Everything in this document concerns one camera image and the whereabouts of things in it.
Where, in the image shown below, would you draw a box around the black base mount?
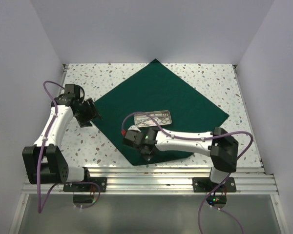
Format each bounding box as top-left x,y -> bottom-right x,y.
63,177 -> 107,205
192,177 -> 237,209

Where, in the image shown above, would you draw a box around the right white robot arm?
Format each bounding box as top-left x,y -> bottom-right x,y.
123,127 -> 239,191

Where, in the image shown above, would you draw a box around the green surgical drape cloth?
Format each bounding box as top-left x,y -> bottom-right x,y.
93,59 -> 229,166

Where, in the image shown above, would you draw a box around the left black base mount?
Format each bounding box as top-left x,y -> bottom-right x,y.
63,177 -> 107,205

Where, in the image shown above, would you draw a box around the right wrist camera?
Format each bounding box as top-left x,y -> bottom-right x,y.
121,125 -> 141,136

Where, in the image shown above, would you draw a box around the silver surgical scissors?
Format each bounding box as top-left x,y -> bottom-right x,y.
152,115 -> 170,125

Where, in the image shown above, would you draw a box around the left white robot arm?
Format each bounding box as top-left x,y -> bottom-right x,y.
22,93 -> 101,192

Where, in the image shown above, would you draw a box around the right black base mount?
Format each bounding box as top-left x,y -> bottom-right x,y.
192,177 -> 237,209

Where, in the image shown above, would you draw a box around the aluminium rail frame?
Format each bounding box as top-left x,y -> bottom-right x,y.
10,63 -> 288,234

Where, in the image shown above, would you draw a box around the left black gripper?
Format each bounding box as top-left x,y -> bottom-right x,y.
74,97 -> 102,127

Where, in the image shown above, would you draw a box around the metal instrument tray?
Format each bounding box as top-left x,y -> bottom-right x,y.
133,110 -> 172,128

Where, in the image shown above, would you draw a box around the silver forceps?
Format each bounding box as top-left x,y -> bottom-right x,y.
134,112 -> 170,122

